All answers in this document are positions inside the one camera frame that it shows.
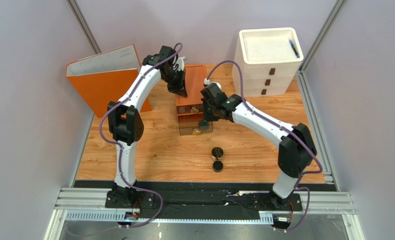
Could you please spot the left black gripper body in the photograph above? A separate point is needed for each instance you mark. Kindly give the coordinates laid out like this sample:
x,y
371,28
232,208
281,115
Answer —
x,y
175,79

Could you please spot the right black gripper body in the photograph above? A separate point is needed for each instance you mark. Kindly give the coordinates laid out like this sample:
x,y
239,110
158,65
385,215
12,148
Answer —
x,y
205,114

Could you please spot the orange makeup drawer box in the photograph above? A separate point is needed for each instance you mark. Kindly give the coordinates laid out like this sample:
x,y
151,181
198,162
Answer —
x,y
194,83

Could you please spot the clear acrylic drawer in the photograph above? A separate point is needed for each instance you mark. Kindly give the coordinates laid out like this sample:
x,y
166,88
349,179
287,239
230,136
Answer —
x,y
188,124

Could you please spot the glass cream jar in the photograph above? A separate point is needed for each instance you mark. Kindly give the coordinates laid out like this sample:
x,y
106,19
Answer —
x,y
217,154

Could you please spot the black jar lid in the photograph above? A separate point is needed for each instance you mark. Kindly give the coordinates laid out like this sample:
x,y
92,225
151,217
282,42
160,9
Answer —
x,y
217,166

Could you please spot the green round puff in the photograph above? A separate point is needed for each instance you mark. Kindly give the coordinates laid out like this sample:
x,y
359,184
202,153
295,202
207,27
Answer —
x,y
203,124

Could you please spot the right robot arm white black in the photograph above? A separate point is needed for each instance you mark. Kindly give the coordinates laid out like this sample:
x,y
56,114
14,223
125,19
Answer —
x,y
296,148

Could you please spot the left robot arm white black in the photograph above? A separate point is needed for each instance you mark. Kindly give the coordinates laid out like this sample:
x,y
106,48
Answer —
x,y
126,125

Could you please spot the white three-drawer cabinet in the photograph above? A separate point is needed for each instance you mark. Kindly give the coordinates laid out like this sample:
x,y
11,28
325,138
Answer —
x,y
266,61

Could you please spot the blue pen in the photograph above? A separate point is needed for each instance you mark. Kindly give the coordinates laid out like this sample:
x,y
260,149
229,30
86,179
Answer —
x,y
296,52

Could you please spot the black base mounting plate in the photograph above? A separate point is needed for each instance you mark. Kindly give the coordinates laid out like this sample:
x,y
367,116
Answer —
x,y
258,201

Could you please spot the orange white ring binder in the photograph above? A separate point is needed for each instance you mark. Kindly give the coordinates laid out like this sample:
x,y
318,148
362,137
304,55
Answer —
x,y
104,77

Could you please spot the aluminium rail frame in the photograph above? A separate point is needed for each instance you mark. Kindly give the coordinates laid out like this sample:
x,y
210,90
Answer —
x,y
164,210

